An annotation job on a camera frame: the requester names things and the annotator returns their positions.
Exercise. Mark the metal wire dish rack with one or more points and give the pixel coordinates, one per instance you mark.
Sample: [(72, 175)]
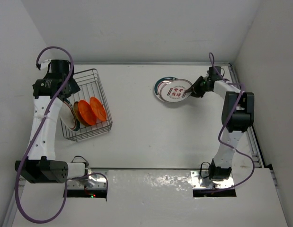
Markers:
[(90, 86)]

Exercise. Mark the olive brown plate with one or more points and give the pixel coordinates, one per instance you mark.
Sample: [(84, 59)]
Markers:
[(77, 113)]

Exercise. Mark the metal base plate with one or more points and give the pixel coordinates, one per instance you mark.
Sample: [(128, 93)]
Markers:
[(199, 183), (94, 181)]

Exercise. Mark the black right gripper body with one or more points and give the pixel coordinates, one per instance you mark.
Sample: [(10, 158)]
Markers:
[(201, 87)]

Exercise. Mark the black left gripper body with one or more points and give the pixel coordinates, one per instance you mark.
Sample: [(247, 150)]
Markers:
[(72, 88)]

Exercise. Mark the white plate green red rim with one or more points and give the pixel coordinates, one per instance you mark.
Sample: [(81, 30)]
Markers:
[(68, 117)]

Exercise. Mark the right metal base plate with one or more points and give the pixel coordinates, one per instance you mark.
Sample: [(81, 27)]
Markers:
[(199, 183)]

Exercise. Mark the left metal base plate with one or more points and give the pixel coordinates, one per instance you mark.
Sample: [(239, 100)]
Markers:
[(94, 181)]

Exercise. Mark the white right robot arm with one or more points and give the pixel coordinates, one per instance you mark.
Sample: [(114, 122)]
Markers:
[(237, 117)]

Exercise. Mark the white front foam board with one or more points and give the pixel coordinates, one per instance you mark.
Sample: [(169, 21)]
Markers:
[(165, 199)]

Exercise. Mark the white plate teal maroon rim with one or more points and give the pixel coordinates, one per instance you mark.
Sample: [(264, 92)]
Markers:
[(159, 84)]

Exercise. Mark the white plate red characters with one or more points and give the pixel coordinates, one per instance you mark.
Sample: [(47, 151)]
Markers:
[(175, 90)]

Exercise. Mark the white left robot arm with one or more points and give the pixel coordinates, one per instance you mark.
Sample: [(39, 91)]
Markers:
[(39, 164)]

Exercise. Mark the small orange plate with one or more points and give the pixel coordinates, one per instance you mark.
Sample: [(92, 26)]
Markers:
[(98, 109)]

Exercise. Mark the large orange plate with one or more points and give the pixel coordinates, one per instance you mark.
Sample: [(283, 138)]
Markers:
[(86, 112)]

